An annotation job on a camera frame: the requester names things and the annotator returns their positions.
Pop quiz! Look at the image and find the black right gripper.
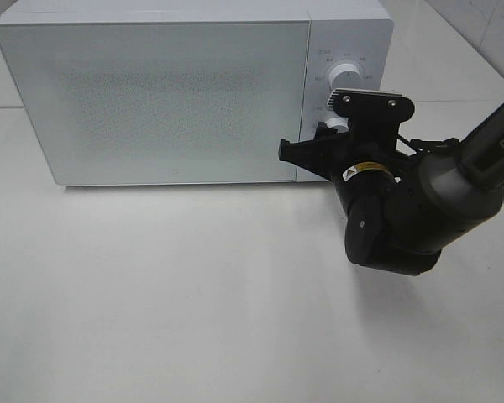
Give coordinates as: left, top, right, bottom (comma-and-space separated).
278, 122, 407, 215

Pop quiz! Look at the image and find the white timer knob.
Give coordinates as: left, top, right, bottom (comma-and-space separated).
325, 117, 349, 132

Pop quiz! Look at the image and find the white microwave door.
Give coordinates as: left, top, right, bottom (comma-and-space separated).
0, 22, 308, 186

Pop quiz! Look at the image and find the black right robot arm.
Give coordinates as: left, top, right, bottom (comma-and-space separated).
278, 88, 504, 275

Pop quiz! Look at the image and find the white upper power knob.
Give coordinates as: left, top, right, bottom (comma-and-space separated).
327, 60, 363, 91

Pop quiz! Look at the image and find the white microwave oven body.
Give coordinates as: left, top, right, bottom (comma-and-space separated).
0, 1, 394, 182

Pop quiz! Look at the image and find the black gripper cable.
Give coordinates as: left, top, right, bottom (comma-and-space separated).
396, 133, 461, 156

